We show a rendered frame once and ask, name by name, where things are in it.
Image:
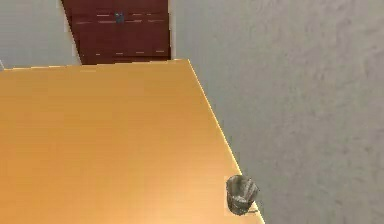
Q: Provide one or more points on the dark red room door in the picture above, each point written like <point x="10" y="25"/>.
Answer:
<point x="123" y="36"/>

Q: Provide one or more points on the grey metal bin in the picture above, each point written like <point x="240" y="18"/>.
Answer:
<point x="240" y="196"/>

